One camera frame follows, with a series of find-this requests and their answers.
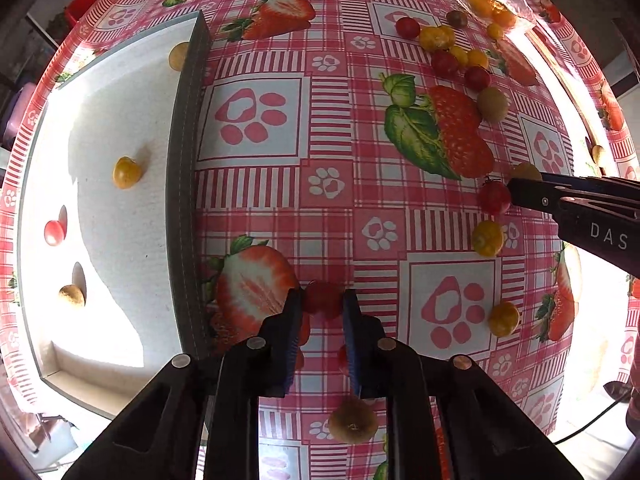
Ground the strawberry print tablecloth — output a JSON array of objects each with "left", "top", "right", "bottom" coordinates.
[{"left": 0, "top": 0, "right": 640, "bottom": 480}]

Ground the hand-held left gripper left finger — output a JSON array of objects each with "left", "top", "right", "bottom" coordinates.
[{"left": 62, "top": 289, "right": 304, "bottom": 480}]

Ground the large yellow cherry tomato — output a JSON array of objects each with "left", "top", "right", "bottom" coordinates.
[{"left": 419, "top": 25, "right": 457, "bottom": 52}]

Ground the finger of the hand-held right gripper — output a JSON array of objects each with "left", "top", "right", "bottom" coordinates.
[
  {"left": 537, "top": 172, "right": 640, "bottom": 197},
  {"left": 507, "top": 179, "right": 592, "bottom": 219}
]

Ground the red plastic stool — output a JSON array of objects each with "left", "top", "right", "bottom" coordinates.
[{"left": 64, "top": 0, "right": 98, "bottom": 26}]

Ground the pink plastic container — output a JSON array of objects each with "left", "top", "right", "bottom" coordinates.
[{"left": 0, "top": 82, "right": 38, "bottom": 151}]

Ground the grey rimmed white tray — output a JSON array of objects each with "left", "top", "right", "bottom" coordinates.
[{"left": 16, "top": 10, "right": 215, "bottom": 421}]

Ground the black cable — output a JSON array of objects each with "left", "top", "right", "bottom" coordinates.
[{"left": 550, "top": 391, "right": 632, "bottom": 445}]

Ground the red cherry tomato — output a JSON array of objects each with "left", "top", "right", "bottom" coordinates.
[
  {"left": 431, "top": 50, "right": 460, "bottom": 80},
  {"left": 395, "top": 16, "right": 421, "bottom": 40},
  {"left": 303, "top": 281, "right": 346, "bottom": 321},
  {"left": 477, "top": 180, "right": 513, "bottom": 216},
  {"left": 43, "top": 220, "right": 66, "bottom": 247},
  {"left": 464, "top": 66, "right": 492, "bottom": 92}
]

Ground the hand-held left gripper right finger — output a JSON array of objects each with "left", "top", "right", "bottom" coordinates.
[{"left": 342, "top": 289, "right": 584, "bottom": 480}]

